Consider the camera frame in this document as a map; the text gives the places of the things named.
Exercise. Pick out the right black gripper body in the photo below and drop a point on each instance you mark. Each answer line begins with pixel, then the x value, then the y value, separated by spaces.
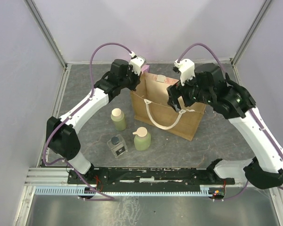
pixel 191 92

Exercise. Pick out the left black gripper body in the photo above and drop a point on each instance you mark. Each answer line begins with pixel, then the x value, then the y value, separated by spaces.
pixel 130 80

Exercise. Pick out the brown canvas tote bag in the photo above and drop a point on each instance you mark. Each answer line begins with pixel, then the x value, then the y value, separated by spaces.
pixel 150 106

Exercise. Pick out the green bottle cap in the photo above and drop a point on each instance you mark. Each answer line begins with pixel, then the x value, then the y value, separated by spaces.
pixel 118 118

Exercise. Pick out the green bottle beige pump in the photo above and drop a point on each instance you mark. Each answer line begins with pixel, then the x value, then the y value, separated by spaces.
pixel 142 139

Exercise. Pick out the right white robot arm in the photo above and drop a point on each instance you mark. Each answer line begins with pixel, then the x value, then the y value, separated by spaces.
pixel 210 84

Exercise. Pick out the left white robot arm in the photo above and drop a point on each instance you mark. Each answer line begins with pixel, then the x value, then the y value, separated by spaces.
pixel 62 132

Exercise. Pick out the small pink object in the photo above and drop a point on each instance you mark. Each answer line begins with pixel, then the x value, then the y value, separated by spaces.
pixel 145 68

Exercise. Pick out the clear square glass bottle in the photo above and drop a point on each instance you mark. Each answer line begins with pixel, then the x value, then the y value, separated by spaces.
pixel 117 145

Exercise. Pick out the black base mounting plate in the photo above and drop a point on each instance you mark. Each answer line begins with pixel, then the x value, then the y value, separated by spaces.
pixel 154 179

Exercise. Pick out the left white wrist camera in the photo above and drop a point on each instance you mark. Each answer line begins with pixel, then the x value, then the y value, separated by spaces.
pixel 137 62

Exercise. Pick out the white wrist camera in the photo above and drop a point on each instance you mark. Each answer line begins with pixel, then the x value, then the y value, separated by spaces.
pixel 137 62
pixel 186 69

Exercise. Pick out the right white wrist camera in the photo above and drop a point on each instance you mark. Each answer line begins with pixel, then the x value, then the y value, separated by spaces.
pixel 186 69

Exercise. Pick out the white slotted cable duct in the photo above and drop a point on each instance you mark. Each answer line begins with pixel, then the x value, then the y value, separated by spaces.
pixel 82 191

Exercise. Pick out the aluminium frame rail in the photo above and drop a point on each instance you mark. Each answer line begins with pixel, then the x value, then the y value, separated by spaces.
pixel 49 176

